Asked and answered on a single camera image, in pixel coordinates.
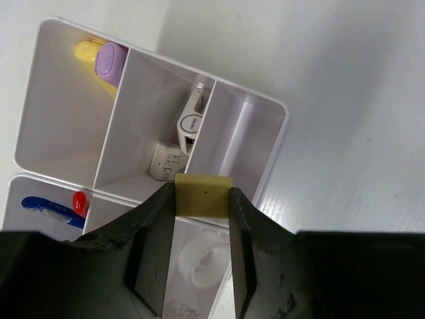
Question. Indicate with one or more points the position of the white left organizer container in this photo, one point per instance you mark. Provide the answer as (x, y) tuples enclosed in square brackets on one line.
[(181, 300)]

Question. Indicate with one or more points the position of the small yellow eraser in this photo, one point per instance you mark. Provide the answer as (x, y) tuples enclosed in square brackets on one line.
[(202, 196)]

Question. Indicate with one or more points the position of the white right organizer container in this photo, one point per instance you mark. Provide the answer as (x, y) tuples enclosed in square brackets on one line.
[(73, 131)]

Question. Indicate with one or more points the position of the pastel purple highlighter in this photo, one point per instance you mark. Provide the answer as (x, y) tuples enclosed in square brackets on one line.
[(109, 63)]

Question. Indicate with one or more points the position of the pastel yellow highlighter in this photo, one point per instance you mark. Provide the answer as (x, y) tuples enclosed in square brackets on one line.
[(86, 52)]

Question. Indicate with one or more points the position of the red pen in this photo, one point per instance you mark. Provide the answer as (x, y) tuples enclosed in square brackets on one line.
[(80, 204)]

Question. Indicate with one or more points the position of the white organizer container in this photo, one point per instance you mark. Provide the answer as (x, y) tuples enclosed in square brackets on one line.
[(181, 300), (73, 131)]

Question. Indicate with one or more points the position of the beige white eraser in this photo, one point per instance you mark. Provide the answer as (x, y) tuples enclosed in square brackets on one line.
[(167, 161)]

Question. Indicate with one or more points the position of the clear tape roll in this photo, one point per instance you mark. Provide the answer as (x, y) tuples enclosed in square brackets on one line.
[(204, 260)]

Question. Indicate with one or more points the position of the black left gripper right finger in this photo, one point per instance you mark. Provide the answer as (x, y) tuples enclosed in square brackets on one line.
[(321, 274)]

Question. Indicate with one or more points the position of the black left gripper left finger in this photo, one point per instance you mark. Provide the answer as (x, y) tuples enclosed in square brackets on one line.
[(116, 271)]

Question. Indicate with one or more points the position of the pink white stapler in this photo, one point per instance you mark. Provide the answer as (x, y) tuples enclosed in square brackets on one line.
[(189, 122)]

